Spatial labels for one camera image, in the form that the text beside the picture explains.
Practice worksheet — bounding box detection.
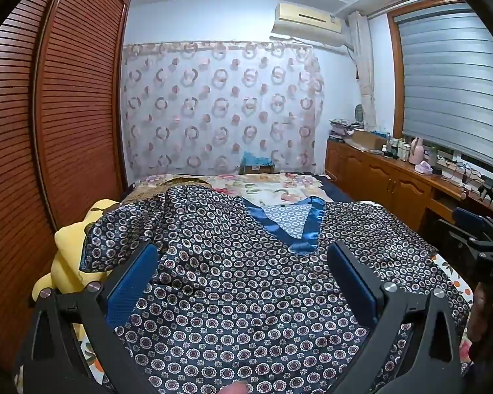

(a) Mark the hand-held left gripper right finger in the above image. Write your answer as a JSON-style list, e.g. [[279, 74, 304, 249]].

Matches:
[[326, 240, 467, 394]]

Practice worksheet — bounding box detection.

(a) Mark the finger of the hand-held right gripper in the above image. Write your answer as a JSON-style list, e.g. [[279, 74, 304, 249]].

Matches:
[[453, 208, 493, 234], [435, 218, 483, 257]]

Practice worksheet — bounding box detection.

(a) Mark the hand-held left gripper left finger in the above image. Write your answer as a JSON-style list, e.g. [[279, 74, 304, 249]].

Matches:
[[18, 241, 161, 394]]

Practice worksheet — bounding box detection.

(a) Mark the navy patterned satin garment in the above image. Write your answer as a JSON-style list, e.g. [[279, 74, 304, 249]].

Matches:
[[79, 185, 471, 394]]

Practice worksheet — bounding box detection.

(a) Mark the pile of folded clothes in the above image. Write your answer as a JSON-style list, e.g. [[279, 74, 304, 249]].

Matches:
[[329, 118, 364, 142]]

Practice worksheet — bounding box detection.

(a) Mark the person's right hand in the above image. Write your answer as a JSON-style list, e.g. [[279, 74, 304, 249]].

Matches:
[[467, 285, 493, 362]]

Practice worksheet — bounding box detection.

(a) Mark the yellow plush toy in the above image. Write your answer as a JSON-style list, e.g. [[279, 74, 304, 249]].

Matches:
[[32, 199, 121, 301]]

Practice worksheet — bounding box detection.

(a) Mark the pink thermos jug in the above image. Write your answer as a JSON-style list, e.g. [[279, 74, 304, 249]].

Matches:
[[409, 136, 426, 165]]

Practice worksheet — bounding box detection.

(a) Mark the navy bedding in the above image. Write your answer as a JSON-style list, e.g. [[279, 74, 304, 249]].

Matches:
[[314, 174, 354, 204]]

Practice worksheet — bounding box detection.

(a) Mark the brown patterned folded garment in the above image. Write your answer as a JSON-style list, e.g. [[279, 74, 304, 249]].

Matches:
[[121, 176, 214, 206]]

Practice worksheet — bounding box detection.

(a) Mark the wooden sideboard cabinet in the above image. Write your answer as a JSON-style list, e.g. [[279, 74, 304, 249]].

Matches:
[[325, 139, 493, 230]]

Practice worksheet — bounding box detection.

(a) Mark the row of small bottles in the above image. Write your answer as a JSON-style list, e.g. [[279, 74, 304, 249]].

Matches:
[[380, 136, 411, 161]]

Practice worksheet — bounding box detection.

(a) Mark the open cardboard box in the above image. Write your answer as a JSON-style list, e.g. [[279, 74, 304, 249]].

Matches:
[[345, 129, 389, 154]]

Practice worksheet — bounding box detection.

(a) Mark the floral blanket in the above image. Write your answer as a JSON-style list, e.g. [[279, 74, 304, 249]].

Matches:
[[140, 172, 329, 208]]

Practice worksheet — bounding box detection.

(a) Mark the grey window blind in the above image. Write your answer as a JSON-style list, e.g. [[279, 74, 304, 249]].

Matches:
[[396, 3, 493, 161]]

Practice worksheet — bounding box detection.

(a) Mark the beige tied curtain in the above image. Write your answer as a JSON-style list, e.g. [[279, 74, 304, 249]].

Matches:
[[348, 10, 376, 130]]

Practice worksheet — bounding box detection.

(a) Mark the sheer circle-print curtain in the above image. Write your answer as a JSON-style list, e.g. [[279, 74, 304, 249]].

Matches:
[[122, 41, 326, 177]]

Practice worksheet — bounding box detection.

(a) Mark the beige air conditioner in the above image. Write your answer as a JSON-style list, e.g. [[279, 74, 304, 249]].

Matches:
[[271, 2, 350, 54]]

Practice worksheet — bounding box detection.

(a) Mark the wooden window frame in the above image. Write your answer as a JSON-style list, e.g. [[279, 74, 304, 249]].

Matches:
[[386, 0, 493, 165]]

